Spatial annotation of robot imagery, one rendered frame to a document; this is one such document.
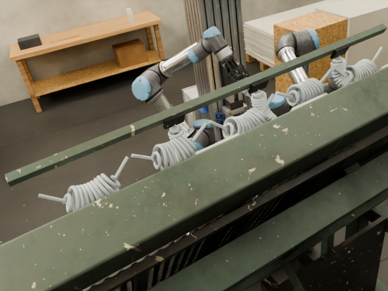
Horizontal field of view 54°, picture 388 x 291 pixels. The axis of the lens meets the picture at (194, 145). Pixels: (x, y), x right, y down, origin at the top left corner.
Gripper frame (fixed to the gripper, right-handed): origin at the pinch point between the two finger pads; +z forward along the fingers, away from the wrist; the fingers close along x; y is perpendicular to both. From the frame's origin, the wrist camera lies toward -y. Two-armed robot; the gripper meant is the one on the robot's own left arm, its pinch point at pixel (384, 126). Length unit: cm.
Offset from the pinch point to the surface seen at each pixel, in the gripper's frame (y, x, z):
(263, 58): 292, 190, -238
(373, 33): -53, -39, -12
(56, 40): 60, 291, -403
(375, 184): -70, -19, 21
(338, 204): -82, -15, 21
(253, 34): 292, 179, -276
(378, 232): 27, 52, 34
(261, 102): -90, -21, -8
